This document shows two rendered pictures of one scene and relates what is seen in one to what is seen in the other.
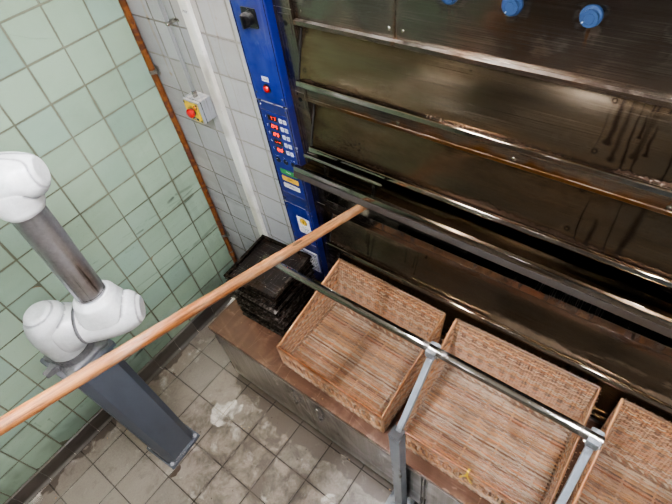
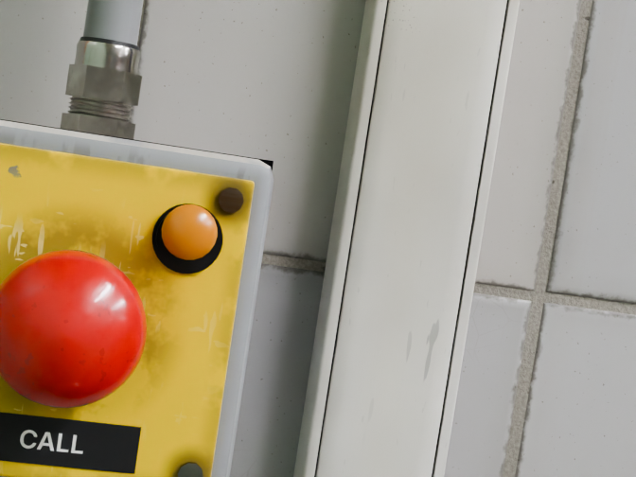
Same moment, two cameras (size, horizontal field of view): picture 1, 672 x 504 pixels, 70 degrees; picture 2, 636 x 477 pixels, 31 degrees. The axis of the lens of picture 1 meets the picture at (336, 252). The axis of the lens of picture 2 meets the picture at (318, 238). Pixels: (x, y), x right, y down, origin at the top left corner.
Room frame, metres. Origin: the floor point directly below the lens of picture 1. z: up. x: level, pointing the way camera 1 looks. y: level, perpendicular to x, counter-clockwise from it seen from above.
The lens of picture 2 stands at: (1.60, 0.70, 1.51)
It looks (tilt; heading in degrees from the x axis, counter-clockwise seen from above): 3 degrees down; 305
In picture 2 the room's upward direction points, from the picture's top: 9 degrees clockwise
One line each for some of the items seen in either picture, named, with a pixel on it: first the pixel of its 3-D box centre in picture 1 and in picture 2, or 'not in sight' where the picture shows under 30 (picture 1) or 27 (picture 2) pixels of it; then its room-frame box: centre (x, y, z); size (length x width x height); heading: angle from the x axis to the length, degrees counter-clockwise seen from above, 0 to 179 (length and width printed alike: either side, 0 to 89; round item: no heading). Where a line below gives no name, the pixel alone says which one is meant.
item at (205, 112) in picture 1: (199, 107); (73, 302); (1.85, 0.46, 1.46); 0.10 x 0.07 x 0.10; 46
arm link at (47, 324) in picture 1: (55, 327); not in sight; (1.06, 1.04, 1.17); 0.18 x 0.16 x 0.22; 96
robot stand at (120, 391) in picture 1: (133, 404); not in sight; (1.06, 1.05, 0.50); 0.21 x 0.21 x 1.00; 50
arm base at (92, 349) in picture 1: (68, 351); not in sight; (1.04, 1.06, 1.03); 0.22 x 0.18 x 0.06; 140
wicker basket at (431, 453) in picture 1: (492, 416); not in sight; (0.64, -0.46, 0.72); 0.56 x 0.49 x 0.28; 47
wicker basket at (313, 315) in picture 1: (359, 339); not in sight; (1.06, -0.03, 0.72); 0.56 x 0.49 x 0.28; 44
